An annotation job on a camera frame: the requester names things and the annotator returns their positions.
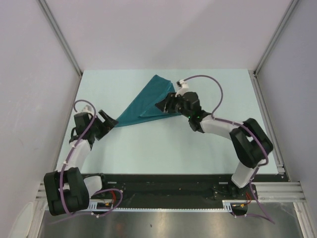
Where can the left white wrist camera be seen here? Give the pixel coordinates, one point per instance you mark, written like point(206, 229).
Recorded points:
point(88, 109)

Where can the right aluminium frame post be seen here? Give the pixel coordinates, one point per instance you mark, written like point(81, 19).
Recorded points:
point(276, 35)

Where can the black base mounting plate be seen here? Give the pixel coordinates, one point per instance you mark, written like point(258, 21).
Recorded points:
point(175, 191)

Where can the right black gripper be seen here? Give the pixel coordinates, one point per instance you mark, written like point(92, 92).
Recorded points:
point(168, 103)

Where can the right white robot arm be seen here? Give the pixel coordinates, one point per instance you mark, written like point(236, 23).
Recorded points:
point(251, 144)

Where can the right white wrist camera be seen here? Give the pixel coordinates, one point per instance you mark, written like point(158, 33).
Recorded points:
point(183, 88)

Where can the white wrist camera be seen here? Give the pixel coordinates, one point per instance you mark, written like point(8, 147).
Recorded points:
point(88, 109)
point(183, 88)

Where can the aluminium frame post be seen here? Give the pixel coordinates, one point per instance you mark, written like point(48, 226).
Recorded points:
point(45, 8)
point(276, 35)

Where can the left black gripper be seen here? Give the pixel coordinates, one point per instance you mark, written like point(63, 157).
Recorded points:
point(109, 122)

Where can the aluminium front rail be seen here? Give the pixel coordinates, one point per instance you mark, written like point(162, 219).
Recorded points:
point(266, 191)

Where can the left aluminium frame post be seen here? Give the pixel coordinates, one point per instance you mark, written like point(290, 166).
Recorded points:
point(45, 8)

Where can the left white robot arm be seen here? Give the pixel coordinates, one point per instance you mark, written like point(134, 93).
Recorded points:
point(65, 188)

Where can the teal cloth napkin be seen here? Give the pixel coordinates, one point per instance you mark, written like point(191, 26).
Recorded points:
point(143, 107)

